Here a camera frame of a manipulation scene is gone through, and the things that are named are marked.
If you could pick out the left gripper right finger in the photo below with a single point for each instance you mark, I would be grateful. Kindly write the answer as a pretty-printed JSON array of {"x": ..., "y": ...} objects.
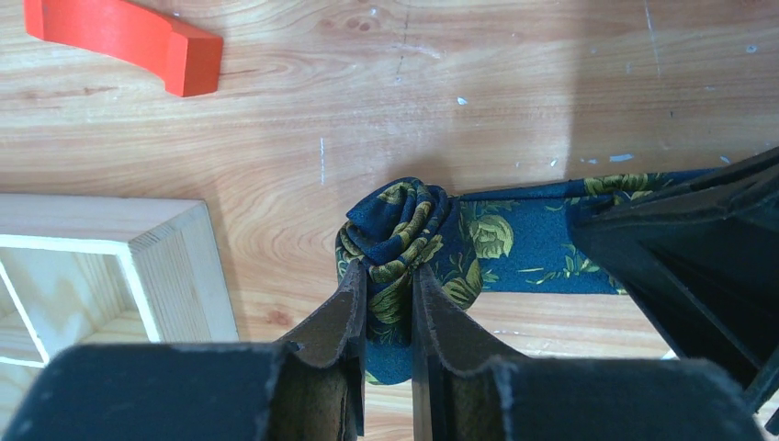
[{"x": 469, "y": 385}]

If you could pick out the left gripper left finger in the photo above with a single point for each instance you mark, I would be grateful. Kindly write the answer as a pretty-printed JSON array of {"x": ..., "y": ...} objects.
[{"x": 307, "y": 385}]

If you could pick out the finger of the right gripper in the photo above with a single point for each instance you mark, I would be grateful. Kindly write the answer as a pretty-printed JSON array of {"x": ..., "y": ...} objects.
[
  {"x": 763, "y": 382},
  {"x": 700, "y": 258}
]

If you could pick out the navy yellow floral tie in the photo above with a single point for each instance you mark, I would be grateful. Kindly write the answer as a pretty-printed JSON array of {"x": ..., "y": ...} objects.
[{"x": 509, "y": 240}]

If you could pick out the wooden compartment tray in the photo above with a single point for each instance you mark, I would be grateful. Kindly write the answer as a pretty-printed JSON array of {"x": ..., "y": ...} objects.
[{"x": 80, "y": 270}]

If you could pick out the red plastic clip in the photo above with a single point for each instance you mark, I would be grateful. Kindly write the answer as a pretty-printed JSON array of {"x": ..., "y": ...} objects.
[{"x": 186, "y": 58}]

